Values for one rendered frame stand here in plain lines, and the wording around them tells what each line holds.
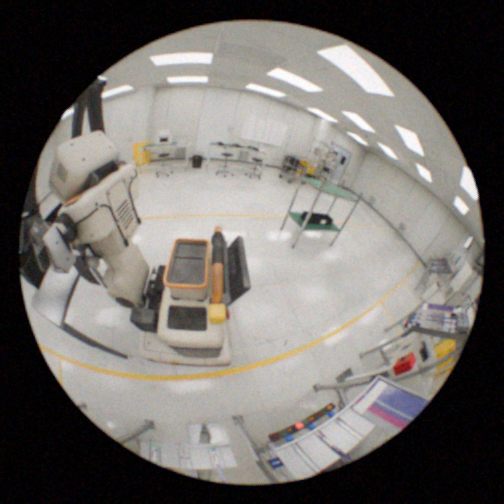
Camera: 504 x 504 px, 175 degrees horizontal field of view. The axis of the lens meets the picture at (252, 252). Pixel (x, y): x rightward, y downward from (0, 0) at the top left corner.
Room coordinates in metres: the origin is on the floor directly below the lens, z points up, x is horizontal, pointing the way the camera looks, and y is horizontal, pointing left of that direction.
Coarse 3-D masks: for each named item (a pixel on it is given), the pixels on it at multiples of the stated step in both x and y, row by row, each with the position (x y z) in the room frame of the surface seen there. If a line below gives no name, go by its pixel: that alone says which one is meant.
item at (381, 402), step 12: (384, 384) -0.05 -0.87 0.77; (372, 396) -0.10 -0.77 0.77; (384, 396) -0.12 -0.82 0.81; (396, 396) -0.14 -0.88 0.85; (408, 396) -0.17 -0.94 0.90; (360, 408) -0.15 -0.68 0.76; (372, 408) -0.16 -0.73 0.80; (384, 408) -0.18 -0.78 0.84; (396, 408) -0.20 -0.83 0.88; (408, 408) -0.23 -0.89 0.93; (420, 408) -0.27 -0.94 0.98; (372, 420) -0.22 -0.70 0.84; (384, 420) -0.24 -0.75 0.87; (396, 420) -0.26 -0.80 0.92; (408, 420) -0.29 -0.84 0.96; (396, 432) -0.32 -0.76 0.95
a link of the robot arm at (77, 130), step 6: (78, 102) 0.24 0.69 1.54; (84, 102) 0.27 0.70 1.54; (78, 108) 0.25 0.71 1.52; (84, 108) 0.28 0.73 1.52; (78, 114) 0.26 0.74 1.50; (84, 114) 0.30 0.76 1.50; (72, 120) 0.25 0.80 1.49; (78, 120) 0.27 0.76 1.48; (72, 126) 0.26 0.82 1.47; (78, 126) 0.28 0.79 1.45; (72, 132) 0.27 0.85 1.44; (78, 132) 0.29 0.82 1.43; (72, 138) 0.28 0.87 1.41
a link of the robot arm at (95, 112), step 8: (96, 80) 0.27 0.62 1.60; (104, 80) 0.29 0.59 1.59; (88, 88) 0.23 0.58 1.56; (96, 88) 0.26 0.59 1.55; (80, 96) 0.23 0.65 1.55; (88, 96) 0.25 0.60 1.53; (96, 96) 0.28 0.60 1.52; (88, 104) 0.26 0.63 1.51; (96, 104) 0.28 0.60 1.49; (88, 112) 0.27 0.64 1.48; (96, 112) 0.29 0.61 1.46; (88, 120) 0.28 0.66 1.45; (96, 120) 0.30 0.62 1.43; (96, 128) 0.31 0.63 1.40; (104, 128) 0.35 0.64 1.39
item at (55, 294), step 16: (48, 272) -0.11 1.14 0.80; (96, 272) 0.25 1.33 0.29; (48, 288) -0.17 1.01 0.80; (64, 288) -0.07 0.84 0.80; (32, 304) -0.36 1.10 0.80; (48, 304) -0.23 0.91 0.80; (64, 304) -0.13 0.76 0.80; (64, 320) -0.19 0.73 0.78; (80, 336) -0.22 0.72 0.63; (112, 352) -0.22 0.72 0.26
